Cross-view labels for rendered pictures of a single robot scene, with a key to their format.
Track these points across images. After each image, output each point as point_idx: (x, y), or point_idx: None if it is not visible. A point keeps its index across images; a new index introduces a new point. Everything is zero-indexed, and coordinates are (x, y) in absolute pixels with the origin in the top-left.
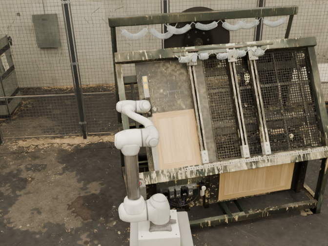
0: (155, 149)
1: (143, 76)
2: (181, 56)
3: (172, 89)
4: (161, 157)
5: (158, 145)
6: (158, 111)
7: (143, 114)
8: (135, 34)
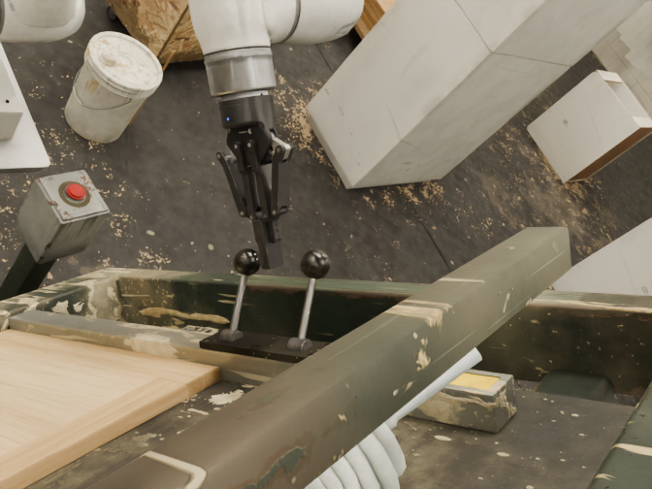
0: (77, 324)
1: (505, 380)
2: (384, 457)
3: None
4: (24, 342)
5: (67, 347)
6: (190, 406)
7: (227, 155)
8: None
